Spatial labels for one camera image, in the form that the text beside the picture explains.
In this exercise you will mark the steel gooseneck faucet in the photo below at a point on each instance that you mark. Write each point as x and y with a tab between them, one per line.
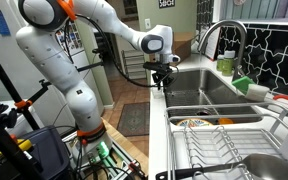
240	50

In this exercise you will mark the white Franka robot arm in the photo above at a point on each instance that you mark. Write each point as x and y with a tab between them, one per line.
57	66

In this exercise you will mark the patterned floor rug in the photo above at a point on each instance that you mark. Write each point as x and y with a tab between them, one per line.
134	118

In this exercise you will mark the tall green soap bottle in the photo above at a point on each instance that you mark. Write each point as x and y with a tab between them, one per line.
228	65

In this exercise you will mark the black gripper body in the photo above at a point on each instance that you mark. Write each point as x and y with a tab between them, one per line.
164	75

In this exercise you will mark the white wall outlet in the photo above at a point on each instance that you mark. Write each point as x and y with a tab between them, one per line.
147	23

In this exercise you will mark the short green soap bottle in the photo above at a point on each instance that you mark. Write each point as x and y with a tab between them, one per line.
220	63

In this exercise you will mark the brown cardboard box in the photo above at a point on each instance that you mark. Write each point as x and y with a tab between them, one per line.
184	45

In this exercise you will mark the green sponge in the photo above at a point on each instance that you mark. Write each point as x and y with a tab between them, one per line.
242	85

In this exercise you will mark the wooden platform board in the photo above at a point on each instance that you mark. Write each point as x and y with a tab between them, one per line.
127	146

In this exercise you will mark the white paper card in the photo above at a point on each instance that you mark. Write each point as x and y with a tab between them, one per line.
213	45

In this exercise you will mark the black and white wall picture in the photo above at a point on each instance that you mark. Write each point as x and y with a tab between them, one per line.
166	3

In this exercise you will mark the photo collage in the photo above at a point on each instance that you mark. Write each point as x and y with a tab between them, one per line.
72	38

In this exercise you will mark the dark blue storage bin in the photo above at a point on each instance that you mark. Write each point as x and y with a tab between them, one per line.
47	150

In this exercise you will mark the stainless steel sink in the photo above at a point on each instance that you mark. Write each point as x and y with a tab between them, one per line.
184	100

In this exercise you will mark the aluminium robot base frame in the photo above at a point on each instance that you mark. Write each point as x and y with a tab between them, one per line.
117	163

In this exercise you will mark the white refrigerator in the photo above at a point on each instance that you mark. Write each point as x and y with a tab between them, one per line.
7	56

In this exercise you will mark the blue paper sheet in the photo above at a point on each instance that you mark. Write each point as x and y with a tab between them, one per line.
0	21

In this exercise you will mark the black tripod orange clamp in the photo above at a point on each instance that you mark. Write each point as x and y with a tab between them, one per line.
4	79

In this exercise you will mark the kitchen window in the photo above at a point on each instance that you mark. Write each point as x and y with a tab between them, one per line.
260	8

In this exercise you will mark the colourful patterned plate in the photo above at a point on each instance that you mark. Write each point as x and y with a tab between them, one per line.
194	123

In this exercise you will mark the orange cup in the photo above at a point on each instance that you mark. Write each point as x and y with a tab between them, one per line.
225	121

